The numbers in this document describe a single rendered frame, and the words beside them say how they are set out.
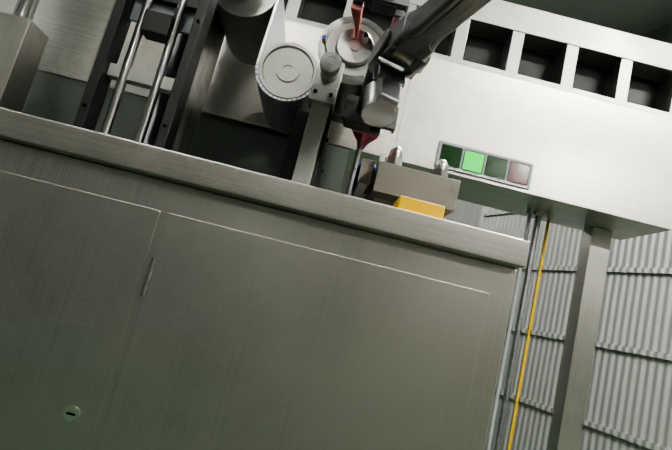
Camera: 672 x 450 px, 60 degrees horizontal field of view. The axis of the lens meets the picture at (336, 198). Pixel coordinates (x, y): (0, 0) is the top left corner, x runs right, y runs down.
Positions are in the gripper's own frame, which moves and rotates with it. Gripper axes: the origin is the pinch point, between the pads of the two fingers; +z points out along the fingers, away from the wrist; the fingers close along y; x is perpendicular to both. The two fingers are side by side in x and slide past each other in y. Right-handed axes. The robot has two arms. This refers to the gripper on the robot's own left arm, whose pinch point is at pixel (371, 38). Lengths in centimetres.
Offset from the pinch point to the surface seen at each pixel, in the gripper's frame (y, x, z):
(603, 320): 175, 135, 196
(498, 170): 40, 17, 34
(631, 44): 70, 52, 7
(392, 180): 10.1, -19.5, 17.8
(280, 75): -16.0, -4.6, 10.1
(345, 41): -5.0, 1.0, 2.3
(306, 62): -11.7, -1.1, 7.8
